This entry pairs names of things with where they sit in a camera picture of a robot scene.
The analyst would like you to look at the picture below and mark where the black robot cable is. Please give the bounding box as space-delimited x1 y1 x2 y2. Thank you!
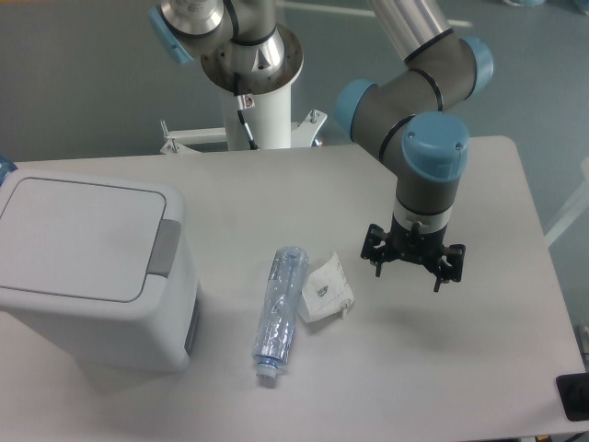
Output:
222 0 261 152

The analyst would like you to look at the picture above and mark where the crumpled white paper packet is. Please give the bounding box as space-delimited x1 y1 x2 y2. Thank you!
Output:
299 252 354 323

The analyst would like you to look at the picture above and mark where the white plastic trash can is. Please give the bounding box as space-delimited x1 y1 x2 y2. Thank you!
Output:
1 169 199 372

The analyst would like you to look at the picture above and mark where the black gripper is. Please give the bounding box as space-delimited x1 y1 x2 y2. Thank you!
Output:
361 222 466 293

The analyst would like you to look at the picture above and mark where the black device at table edge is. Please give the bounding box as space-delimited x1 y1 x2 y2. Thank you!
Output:
556 373 588 422

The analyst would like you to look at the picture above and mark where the clear crushed plastic bottle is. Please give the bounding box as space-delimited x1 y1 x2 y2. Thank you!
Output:
252 246 308 387

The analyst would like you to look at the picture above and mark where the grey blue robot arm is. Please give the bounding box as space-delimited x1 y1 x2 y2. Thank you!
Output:
148 1 493 285

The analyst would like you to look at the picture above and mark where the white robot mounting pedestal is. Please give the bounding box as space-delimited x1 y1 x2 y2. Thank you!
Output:
158 27 329 156

